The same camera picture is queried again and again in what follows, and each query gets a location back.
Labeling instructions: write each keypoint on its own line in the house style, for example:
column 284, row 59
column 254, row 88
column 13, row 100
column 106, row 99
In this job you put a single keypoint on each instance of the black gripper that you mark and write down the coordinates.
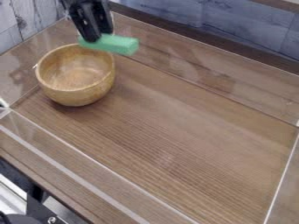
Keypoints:
column 91, row 17

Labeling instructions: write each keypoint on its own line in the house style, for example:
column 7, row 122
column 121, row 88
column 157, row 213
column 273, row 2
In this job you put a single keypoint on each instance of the green rectangular block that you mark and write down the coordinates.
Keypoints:
column 113, row 43

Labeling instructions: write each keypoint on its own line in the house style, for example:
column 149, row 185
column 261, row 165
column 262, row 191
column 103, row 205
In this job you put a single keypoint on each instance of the wooden bowl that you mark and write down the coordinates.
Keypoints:
column 75, row 75

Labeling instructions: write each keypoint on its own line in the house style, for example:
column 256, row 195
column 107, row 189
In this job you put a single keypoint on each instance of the black table frame bracket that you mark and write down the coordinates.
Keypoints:
column 38, row 210

